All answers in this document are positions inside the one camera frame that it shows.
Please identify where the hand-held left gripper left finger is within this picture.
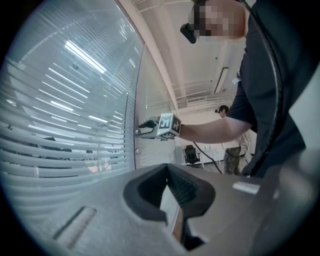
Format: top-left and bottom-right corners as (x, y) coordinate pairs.
(24, 163), (181, 256)

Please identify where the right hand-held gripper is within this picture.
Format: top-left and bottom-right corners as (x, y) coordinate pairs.
(138, 112), (182, 141)

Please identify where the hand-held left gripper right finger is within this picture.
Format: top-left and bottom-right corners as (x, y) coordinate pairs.
(167, 163), (283, 256)

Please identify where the sliding glass door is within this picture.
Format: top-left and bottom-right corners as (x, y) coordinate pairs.
(0, 0), (145, 218)

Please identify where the person's right forearm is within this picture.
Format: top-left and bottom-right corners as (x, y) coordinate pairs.
(178, 116), (253, 145)

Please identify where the black office chair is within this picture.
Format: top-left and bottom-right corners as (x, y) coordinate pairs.
(184, 144), (201, 166)

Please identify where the white ceiling vent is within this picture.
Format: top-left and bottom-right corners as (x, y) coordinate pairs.
(186, 96), (208, 105)

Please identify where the long pendant ceiling light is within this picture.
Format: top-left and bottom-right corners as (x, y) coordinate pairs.
(214, 66), (230, 94)

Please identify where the person's black shirt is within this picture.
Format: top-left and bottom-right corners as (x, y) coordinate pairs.
(224, 0), (320, 178)

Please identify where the person's head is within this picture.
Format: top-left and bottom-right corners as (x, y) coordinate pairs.
(189, 0), (247, 40)

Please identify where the grey window frame post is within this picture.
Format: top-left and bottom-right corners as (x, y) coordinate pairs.
(126, 44), (145, 171)

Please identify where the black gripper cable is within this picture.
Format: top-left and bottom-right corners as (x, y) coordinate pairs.
(193, 141), (223, 175)
(239, 0), (286, 131)

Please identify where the black head camera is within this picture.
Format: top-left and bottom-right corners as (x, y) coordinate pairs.
(179, 22), (198, 45)

